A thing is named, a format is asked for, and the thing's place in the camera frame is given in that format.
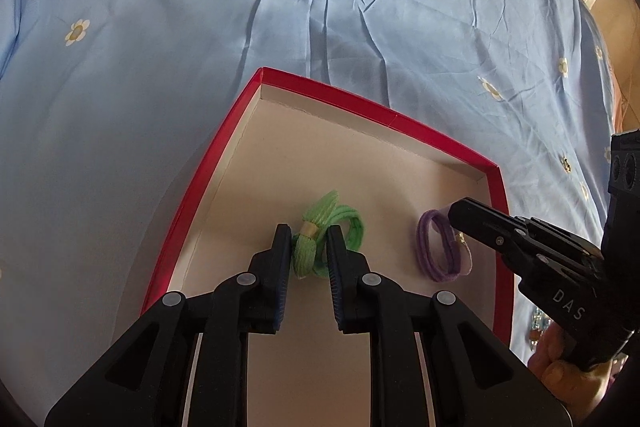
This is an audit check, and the purple hair tie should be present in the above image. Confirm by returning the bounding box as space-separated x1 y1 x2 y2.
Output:
416 208 474 284

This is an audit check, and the green hair tie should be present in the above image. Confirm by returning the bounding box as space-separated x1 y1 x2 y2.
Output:
290 188 367 281

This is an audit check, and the person's right hand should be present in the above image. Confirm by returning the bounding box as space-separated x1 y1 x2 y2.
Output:
527 323 612 425

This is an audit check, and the red shallow cardboard box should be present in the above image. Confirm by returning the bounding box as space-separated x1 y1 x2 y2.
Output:
145 68 508 426

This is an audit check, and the blue floral bed sheet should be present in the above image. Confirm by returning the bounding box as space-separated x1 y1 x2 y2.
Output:
1 0 613 421

